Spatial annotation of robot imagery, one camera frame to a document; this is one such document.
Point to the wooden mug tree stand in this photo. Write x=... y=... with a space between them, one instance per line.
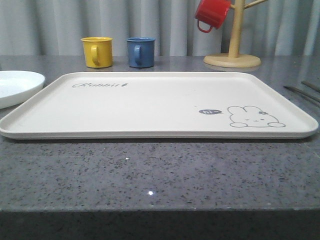
x=233 y=59

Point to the grey pleated curtain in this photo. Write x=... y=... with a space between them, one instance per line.
x=55 y=27

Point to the beige rabbit serving tray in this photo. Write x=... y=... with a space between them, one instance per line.
x=105 y=105

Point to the yellow enamel mug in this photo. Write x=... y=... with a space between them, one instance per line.
x=98 y=51

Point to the white round plate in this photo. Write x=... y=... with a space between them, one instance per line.
x=17 y=86

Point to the blue enamel mug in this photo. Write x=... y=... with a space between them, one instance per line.
x=141 y=52

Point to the silver metal chopstick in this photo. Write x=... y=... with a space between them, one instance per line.
x=311 y=85

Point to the silver metal fork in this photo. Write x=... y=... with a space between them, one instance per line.
x=303 y=93

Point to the red enamel mug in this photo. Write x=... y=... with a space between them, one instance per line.
x=212 y=13

